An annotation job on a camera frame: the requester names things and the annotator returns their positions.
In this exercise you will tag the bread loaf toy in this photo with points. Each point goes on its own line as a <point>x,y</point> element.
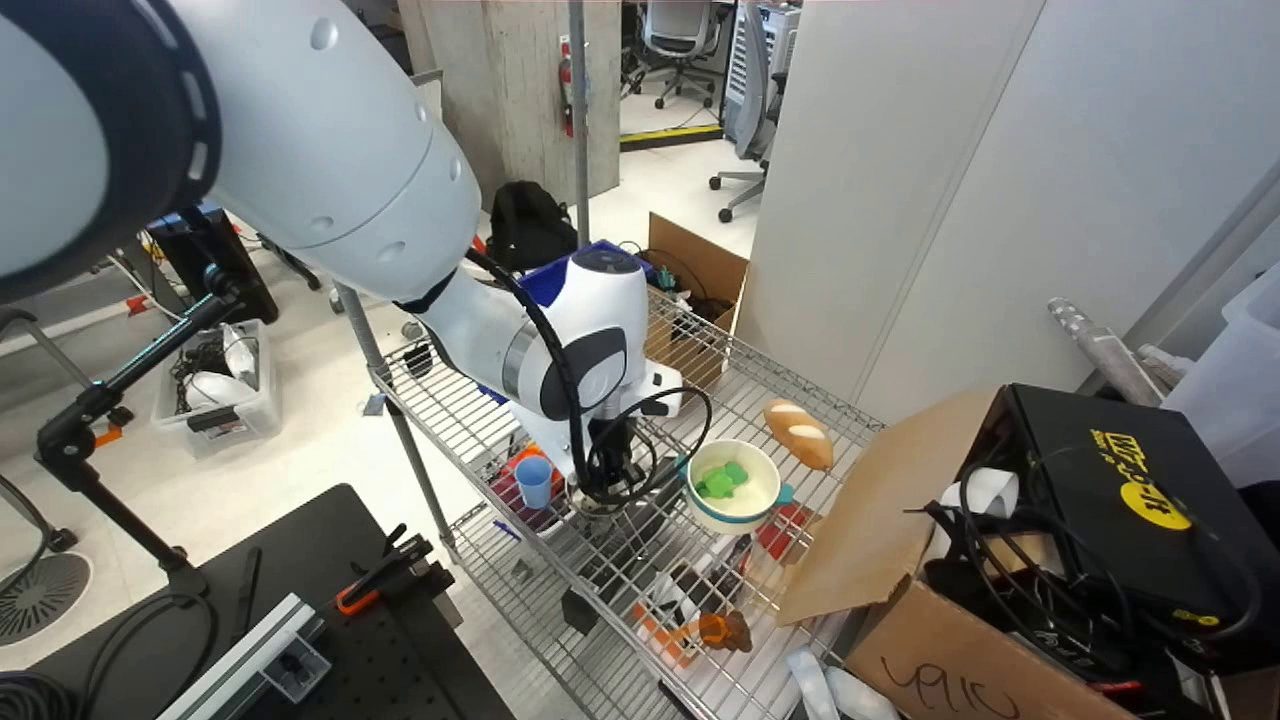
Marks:
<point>803,433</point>

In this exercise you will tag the crumpled clear plastic wrap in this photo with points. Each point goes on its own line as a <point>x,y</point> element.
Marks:
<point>834,687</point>

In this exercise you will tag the grey metal shelf post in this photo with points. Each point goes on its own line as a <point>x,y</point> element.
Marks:
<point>403,423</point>
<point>580,121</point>

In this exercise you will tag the black case yellow logo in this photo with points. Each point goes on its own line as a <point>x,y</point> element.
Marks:
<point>1105,462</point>

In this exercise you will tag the black bag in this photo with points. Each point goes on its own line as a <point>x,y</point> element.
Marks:
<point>528,226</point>

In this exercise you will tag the orange brown toy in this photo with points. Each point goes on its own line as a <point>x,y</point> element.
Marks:
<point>726,630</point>

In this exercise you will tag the black work table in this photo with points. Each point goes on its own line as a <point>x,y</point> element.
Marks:
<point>332,665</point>

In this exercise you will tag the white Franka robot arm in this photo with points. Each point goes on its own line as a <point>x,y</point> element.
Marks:
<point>332,134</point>

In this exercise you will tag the red flat box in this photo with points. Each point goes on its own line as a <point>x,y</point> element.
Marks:
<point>786,531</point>

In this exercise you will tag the grey mesh office chair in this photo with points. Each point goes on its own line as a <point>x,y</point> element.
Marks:
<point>757,82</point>
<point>672,34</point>

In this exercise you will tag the brown cardboard box printed label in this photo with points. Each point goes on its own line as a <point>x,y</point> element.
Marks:
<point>694,273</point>

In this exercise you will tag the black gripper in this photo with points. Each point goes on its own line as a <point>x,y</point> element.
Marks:
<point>611,443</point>

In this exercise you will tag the aluminium extrusion rail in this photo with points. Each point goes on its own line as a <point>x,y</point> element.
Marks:
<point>244,662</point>

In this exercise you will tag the green plush toy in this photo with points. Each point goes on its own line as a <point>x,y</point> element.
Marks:
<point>726,481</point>

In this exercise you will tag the orange black clamp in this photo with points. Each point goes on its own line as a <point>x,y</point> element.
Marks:
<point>383,583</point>

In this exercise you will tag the teal bowl white inside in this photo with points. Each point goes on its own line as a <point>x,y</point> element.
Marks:
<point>762,506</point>

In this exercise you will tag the clear plastic storage bin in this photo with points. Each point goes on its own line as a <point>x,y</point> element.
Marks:
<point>221,394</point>

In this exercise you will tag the grey cylindrical tube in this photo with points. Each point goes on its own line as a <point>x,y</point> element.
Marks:
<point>1103,349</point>

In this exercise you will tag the large open cardboard box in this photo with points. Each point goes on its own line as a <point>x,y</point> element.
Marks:
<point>882,506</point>

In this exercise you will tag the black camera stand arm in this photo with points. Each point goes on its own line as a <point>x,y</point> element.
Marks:
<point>121,386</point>

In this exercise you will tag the light blue cup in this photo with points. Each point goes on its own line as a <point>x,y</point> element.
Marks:
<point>534,481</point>

